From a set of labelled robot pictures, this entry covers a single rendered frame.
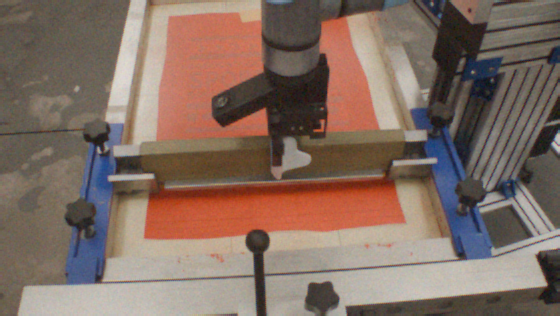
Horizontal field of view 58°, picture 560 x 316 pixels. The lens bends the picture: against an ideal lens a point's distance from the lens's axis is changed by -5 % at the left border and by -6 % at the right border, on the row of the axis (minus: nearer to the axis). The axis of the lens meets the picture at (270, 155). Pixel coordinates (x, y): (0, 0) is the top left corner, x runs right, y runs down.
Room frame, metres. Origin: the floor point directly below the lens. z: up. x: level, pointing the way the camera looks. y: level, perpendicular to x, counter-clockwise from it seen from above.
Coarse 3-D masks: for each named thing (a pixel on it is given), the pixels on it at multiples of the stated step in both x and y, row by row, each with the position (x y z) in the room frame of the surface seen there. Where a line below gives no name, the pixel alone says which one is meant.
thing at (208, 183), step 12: (180, 180) 0.52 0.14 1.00; (192, 180) 0.52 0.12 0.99; (204, 180) 0.52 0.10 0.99; (216, 180) 0.52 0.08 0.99; (228, 180) 0.52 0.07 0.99; (240, 180) 0.52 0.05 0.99; (252, 180) 0.52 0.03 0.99; (264, 180) 0.52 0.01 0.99; (276, 180) 0.52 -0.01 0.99; (288, 180) 0.52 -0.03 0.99; (300, 180) 0.52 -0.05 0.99; (312, 180) 0.53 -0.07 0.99; (324, 180) 0.53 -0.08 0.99; (336, 180) 0.53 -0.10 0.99; (348, 180) 0.53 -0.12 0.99
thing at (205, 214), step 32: (192, 32) 0.98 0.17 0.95; (224, 32) 0.98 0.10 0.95; (256, 32) 0.98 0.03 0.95; (160, 96) 0.77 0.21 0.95; (160, 128) 0.68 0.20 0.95; (160, 192) 0.53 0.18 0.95; (192, 192) 0.53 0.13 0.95; (224, 192) 0.53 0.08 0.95; (256, 192) 0.53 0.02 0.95; (160, 224) 0.47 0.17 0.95; (192, 224) 0.47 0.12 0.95; (224, 224) 0.47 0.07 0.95; (256, 224) 0.47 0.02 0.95
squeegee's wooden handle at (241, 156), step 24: (144, 144) 0.54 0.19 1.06; (168, 144) 0.54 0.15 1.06; (192, 144) 0.54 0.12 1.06; (216, 144) 0.54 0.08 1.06; (240, 144) 0.54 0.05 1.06; (264, 144) 0.54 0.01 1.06; (312, 144) 0.54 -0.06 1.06; (336, 144) 0.54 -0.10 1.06; (360, 144) 0.54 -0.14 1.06; (384, 144) 0.55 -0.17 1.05; (144, 168) 0.52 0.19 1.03; (168, 168) 0.52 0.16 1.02; (192, 168) 0.53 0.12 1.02; (216, 168) 0.53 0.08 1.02; (240, 168) 0.53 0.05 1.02; (264, 168) 0.53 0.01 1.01; (312, 168) 0.54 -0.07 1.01; (336, 168) 0.54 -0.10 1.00; (360, 168) 0.54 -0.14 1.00; (384, 168) 0.55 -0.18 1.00
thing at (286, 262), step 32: (160, 0) 1.09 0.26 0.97; (192, 0) 1.10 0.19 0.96; (224, 0) 1.11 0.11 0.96; (128, 32) 0.93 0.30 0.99; (384, 32) 0.93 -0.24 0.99; (128, 64) 0.82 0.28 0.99; (128, 96) 0.73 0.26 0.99; (416, 96) 0.73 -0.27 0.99; (128, 128) 0.67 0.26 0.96; (192, 256) 0.39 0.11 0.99; (224, 256) 0.39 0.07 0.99; (288, 256) 0.39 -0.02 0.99; (320, 256) 0.39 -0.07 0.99; (352, 256) 0.39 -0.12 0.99; (384, 256) 0.39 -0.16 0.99; (416, 256) 0.39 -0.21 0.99; (448, 256) 0.39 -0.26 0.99
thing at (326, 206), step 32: (352, 64) 0.86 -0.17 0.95; (352, 96) 0.76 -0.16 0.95; (352, 128) 0.68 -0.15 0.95; (288, 192) 0.53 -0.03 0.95; (320, 192) 0.53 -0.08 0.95; (352, 192) 0.53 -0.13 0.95; (384, 192) 0.53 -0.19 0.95; (288, 224) 0.47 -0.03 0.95; (320, 224) 0.47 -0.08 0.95; (352, 224) 0.47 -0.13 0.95; (384, 224) 0.47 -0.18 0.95
